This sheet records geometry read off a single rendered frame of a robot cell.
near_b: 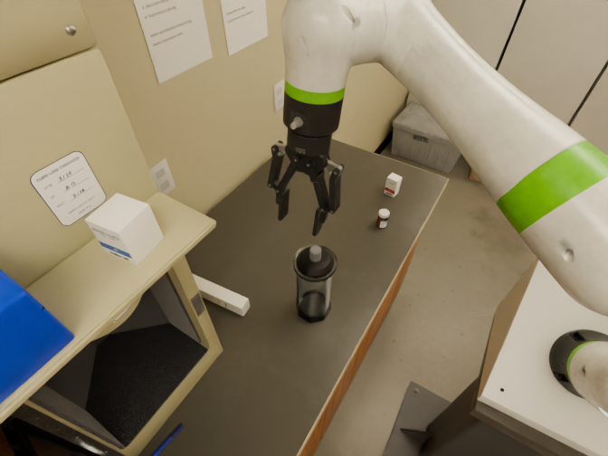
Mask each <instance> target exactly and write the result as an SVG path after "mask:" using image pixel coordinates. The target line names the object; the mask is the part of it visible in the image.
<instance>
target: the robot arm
mask: <svg viewBox="0 0 608 456"><path fill-rule="evenodd" d="M280 32H281V38H282V43H283V49H284V58H285V85H284V103H283V123H284V125H285V126H286V127H287V128H288V134H287V145H286V144H283V142H282V141H281V140H279V141H278V142H277V143H275V144H274V145H273V146H272V147H271V153H272V161H271V169H270V174H269V179H268V184H267V185H268V187H269V188H274V189H275V192H276V204H278V205H279V212H278V220H280V221H281V220H282V219H283V218H284V217H285V216H286V215H287V214H288V209H289V197H290V189H289V188H288V187H286V186H287V185H288V183H289V181H290V180H291V178H292V177H293V175H294V174H295V172H296V171H299V172H302V173H304V174H306V175H308V176H309V178H310V182H312V183H313V185H314V189H315V193H316V196H317V199H318V205H319V207H318V209H317V210H316V214H315V220H314V226H313V233H312V235H313V236H316V235H317V234H318V232H319V231H320V230H321V228H322V224H323V223H324V222H325V221H326V220H327V218H328V212H330V213H331V214H334V213H335V212H336V210H337V209H338V207H339V206H340V183H341V174H342V172H343V169H344V167H345V166H344V165H343V164H342V163H339V164H338V165H337V164H335V163H334V162H332V161H330V156H329V149H330V144H331V139H332V133H333V132H335V131H336V130H337V129H338V126H339V121H340V116H341V110H342V105H343V99H344V95H345V89H346V84H347V76H348V73H349V70H350V68H351V67H353V66H355V65H359V64H364V63H373V62H377V63H380V64H381V65H382V66H383V67H385V68H386V69H387V70H388V71H389V72H390V73H391V74H392V75H394V76H395V78H396V79H397V80H399V81H400V82H401V83H402V84H403V85H404V86H405V88H406V89H408V90H409V91H410V92H411V93H412V94H413V95H414V97H415V98H416V99H417V100H418V101H419V102H420V103H421V104H422V105H423V106H424V107H425V108H426V110H427V111H428V112H429V113H430V114H431V115H432V117H433V118H434V119H435V120H436V122H437V123H438V124H439V125H440V126H441V128H442V129H443V130H444V132H445V133H446V134H447V136H448V137H449V138H450V139H451V141H452V142H453V144H454V145H455V146H456V148H458V149H459V151H460V152H461V154H462V155H463V157H464V158H465V160H466V161H467V163H468V164H469V165H470V167H471V169H472V170H473V172H474V173H475V175H476V176H477V178H478V179H479V180H480V182H481V183H482V184H483V186H484V187H485V189H486V190H487V192H488V193H489V195H490V196H491V198H492V199H493V200H494V202H495V203H496V205H497V206H498V207H499V209H500V210H501V212H502V213H503V214H504V215H505V216H506V218H507V219H508V221H509V222H510V223H511V225H512V226H513V227H514V229H515V230H516V231H517V233H518V234H519V235H520V237H521V238H522V239H523V241H524V242H525V243H526V244H527V246H528V247H529V249H530V250H531V251H532V252H533V253H534V254H535V255H536V257H537V258H538V259H539V260H540V262H541V263H542V264H543V265H544V266H545V268H546V269H547V270H548V272H549V273H550V274H551V275H552V276H553V278H554V279H555V280H556V281H557V283H558V284H559V285H560V286H561V287H562V289H563V290H564V291H565V292H566V293H567V294H568V295H569V296H570V297H571V298H572V299H573V300H575V301H576V302H577V303H579V304H580V305H582V306H583V307H585V308H587V309H590V310H591V311H593V312H596V313H598V314H601V315H604V316H606V317H608V156H607V155H605V154H604V152H603V151H601V150H600V149H599V148H597V147H596V146H595V145H593V144H592V143H591V142H589V141H588V140H587V139H585V138H584V137H582V136H581V135H580V134H578V133H577V132H576V131H574V130H573V129H572V128H570V127H569V126H567V125H566V124H565V123H564V122H563V121H561V120H560V119H558V118H557V117H555V116H554V115H553V114H551V113H550V112H548V111H547V110H546V109H544V108H542V107H541V106H540V105H538V104H537V103H536V102H534V101H533V100H532V99H530V98H529V97H528V96H527V95H526V94H524V93H523V92H522V91H520V90H519V89H518V88H516V87H515V86H514V85H513V84H511V83H510V82H509V81H508V80H506V79H505V78H504V77H503V76H502V75H500V74H499V73H498V72H497V71H496V70H495V69H493V68H492V67H491V66H490V65H489V64H488V63H487V62H486V61H484V60H483V59H482V58H481V57H480V56H479V55H478V54H477V53H476V52H475V51H474V50H473V49H472V48H471V47H470V46H469V45H468V44H467V43H466V42H465V41H464V40H463V39H462V38H461V37H460V36H459V35H458V34H457V32H456V31H455V30H454V29H453V28H452V27H451V26H450V25H449V23H448V22H447V21H446V20H445V19H444V18H443V16H442V15H441V14H440V13H439V11H438V10H437V9H436V7H435V6H434V5H433V3H432V2H431V0H288V2H287V4H286V5H285V7H284V10H283V13H282V17H281V23H280ZM285 153H286V154H287V156H288V158H289V160H290V164H289V166H288V168H287V169H286V170H287V171H286V172H285V174H284V176H283V177H282V179H281V180H280V181H279V178H280V171H281V166H282V162H283V158H284V154H285ZM325 167H327V168H328V175H329V176H330V178H329V195H328V189H327V185H326V181H325V177H324V175H325V171H324V168H325ZM285 187H286V188H285ZM549 365H550V368H551V370H552V373H553V375H554V377H555V378H556V380H557V381H558V382H559V383H560V384H561V385H562V386H563V387H564V388H565V389H566V390H567V391H569V392H570V393H572V394H574V395H576V396H578V397H581V398H583V399H585V400H586V401H587V402H588V403H590V404H591V405H592V406H593V407H595V408H596V409H597V410H598V411H600V412H601V413H602V414H603V415H605V416H606V417H607V418H608V335H606V334H604V333H601V332H598V331H594V330H591V329H577V330H572V331H569V332H567V333H565V334H564V335H562V336H561V337H559V338H558V339H557V340H556V341H555V343H554V344H553V346H552V347H551V349H550V353H549Z"/></svg>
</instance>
